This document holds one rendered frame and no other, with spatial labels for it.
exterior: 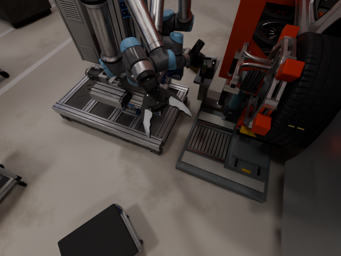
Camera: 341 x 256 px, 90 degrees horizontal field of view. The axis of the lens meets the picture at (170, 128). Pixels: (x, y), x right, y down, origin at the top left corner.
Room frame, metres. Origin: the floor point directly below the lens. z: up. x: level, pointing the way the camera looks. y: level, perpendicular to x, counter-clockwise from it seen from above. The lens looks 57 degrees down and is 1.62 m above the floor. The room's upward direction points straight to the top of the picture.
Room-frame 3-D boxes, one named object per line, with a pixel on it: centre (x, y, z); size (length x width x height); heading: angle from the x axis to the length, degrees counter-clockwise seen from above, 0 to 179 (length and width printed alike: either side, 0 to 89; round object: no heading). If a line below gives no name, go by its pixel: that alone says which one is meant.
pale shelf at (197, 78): (1.51, -0.39, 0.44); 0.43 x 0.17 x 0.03; 157
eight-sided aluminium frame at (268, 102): (0.83, -0.62, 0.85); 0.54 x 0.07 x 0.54; 157
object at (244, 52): (0.97, -0.54, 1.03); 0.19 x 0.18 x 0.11; 67
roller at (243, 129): (0.68, -0.66, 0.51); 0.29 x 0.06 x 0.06; 67
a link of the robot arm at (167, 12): (1.40, 0.02, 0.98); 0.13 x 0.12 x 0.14; 82
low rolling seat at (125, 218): (-0.03, 0.46, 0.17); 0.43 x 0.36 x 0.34; 126
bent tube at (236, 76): (0.78, -0.47, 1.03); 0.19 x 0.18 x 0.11; 67
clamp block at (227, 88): (0.75, -0.36, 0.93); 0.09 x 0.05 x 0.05; 67
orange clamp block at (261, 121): (0.53, -0.50, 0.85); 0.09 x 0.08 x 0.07; 157
